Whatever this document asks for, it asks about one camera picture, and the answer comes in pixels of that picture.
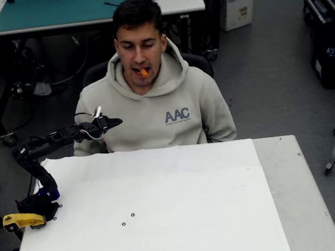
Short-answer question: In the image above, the black office chair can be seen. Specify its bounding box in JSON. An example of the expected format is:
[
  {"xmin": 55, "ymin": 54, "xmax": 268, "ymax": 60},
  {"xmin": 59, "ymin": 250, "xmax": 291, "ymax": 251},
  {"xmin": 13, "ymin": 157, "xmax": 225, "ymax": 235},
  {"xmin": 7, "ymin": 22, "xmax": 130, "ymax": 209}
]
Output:
[{"xmin": 80, "ymin": 49, "xmax": 221, "ymax": 156}]

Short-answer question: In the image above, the white workbench with black frame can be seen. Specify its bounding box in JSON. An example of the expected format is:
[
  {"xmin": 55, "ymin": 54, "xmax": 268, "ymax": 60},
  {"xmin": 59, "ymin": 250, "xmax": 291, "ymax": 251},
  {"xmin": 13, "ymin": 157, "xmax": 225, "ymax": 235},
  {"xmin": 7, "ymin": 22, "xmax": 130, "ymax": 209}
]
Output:
[{"xmin": 0, "ymin": 0, "xmax": 229, "ymax": 148}]

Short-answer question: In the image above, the yellow clamp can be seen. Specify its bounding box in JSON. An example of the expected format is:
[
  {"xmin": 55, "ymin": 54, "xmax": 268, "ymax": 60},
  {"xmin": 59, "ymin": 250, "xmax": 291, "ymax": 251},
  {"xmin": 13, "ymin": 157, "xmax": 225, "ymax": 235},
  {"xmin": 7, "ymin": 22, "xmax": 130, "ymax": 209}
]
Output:
[{"xmin": 1, "ymin": 210, "xmax": 48, "ymax": 233}]

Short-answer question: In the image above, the white power adapter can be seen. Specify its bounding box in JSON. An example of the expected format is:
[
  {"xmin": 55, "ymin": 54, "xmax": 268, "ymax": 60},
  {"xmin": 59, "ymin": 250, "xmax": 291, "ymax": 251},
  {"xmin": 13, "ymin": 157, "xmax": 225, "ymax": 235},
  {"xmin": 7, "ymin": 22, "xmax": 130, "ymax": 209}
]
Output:
[{"xmin": 32, "ymin": 80, "xmax": 53, "ymax": 97}]

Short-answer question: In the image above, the person in beige hoodie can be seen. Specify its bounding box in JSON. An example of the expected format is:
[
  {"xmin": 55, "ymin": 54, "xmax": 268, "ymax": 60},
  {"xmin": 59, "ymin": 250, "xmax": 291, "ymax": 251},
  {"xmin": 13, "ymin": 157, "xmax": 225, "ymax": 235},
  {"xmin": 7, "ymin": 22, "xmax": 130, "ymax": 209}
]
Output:
[{"xmin": 58, "ymin": 0, "xmax": 238, "ymax": 158}]

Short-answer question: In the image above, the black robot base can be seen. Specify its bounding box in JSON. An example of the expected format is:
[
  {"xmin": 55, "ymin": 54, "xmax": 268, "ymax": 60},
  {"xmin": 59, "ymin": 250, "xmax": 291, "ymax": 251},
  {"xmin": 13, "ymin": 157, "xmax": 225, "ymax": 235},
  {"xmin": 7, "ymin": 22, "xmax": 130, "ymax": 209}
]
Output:
[{"xmin": 14, "ymin": 190, "xmax": 61, "ymax": 227}]

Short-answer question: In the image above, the white red servo wire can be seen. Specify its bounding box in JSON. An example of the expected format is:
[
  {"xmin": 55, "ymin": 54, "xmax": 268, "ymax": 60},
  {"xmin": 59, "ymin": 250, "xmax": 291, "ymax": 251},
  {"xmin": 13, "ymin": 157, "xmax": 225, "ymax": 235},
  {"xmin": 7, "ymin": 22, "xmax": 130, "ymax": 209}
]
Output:
[{"xmin": 79, "ymin": 126, "xmax": 107, "ymax": 142}]

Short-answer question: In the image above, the black storage bin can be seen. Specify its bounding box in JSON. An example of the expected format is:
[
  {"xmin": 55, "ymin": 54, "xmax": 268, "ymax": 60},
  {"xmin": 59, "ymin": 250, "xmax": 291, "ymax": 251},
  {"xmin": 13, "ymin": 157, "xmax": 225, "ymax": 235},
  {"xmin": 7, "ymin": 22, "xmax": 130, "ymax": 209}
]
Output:
[{"xmin": 306, "ymin": 23, "xmax": 335, "ymax": 91}]

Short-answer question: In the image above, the white paper sheet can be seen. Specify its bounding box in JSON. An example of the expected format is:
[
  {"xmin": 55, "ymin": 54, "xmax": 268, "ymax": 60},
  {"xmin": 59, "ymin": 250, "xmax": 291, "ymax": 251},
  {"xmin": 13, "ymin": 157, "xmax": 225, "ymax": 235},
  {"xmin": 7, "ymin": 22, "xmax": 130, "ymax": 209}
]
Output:
[{"xmin": 0, "ymin": 134, "xmax": 292, "ymax": 251}]

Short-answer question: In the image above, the white cardboard box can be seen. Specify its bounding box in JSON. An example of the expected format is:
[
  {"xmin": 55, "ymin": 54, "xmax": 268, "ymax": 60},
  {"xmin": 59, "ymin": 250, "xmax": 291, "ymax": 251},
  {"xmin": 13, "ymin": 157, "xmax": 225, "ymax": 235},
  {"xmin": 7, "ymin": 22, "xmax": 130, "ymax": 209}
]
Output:
[{"xmin": 217, "ymin": 0, "xmax": 262, "ymax": 33}]

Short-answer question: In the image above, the green cutting mat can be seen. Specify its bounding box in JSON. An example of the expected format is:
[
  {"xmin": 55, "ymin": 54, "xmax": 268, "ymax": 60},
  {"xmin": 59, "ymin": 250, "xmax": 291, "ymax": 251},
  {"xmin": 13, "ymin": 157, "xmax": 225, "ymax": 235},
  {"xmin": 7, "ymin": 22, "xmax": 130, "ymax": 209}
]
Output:
[{"xmin": 0, "ymin": 0, "xmax": 149, "ymax": 33}]

